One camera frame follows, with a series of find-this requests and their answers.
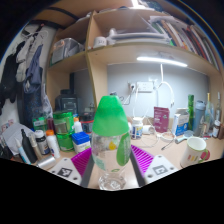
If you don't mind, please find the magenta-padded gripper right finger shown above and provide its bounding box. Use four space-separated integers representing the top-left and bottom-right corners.
129 144 180 188

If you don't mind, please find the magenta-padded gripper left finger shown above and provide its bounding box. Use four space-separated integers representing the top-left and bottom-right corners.
48 147 94 189

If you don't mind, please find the clear bottle with green cap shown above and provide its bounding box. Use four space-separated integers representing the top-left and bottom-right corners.
91 95 132 191

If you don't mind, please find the grey water bottle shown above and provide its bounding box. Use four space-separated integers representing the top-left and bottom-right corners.
194 100 207 137

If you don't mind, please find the blue-lidded white box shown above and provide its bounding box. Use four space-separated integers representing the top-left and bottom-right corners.
71 131 92 154

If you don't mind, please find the green canister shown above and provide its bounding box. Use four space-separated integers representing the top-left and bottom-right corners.
53 111 75 134
56 132 75 152

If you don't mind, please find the orange-capped white bottle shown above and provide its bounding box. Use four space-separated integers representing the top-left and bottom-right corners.
45 129 62 159
73 117 84 134

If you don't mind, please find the white pill bottle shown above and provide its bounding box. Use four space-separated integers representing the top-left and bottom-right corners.
131 117 144 140

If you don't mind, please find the silver tube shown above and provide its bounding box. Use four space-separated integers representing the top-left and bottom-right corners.
36 154 57 170

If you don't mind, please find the dark-lidded red jar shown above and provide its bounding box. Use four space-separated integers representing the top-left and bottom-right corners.
79 113 95 134

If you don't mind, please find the light blue hairbrush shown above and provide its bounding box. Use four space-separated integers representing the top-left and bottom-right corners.
174 129 195 145

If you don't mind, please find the slim black bottle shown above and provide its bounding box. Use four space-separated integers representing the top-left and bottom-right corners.
20 128 38 164

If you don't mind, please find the white and blue carton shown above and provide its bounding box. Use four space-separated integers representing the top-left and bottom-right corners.
172 108 190 137

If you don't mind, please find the white and blue tube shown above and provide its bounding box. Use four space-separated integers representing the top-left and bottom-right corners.
13 137 32 165

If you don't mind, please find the black boxy bag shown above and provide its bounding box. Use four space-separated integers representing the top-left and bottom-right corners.
54 89 79 116

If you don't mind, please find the tall green bottle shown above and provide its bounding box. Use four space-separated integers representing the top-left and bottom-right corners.
187 94 195 131

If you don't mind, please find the grey crumpled paper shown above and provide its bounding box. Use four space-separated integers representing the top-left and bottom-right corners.
1 122 34 156

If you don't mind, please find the gold-capped clear bottle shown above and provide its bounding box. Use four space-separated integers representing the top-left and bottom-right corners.
204 92 214 134

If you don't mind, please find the blue hanging garment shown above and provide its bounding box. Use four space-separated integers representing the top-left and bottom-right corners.
21 44 46 128

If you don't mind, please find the white-capped clear glass bottle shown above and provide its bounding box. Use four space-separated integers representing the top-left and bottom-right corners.
214 91 224 123

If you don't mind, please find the wooden shelf unit with books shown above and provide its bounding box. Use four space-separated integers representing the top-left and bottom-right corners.
46 0 224 111

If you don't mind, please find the black hanging garment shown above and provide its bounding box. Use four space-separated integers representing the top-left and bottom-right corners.
0 53 21 108

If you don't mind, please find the grey hanging garment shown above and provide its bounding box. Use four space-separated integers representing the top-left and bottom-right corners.
14 31 46 83

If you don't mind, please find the white coiled cable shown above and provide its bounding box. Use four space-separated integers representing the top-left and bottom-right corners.
156 130 178 151

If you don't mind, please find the white mug with green handle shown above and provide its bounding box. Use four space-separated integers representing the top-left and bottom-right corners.
179 136 212 169

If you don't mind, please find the white wall socket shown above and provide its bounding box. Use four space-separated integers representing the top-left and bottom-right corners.
136 81 154 93

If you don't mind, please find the white hanging cable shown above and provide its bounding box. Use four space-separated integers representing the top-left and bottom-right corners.
154 63 176 109

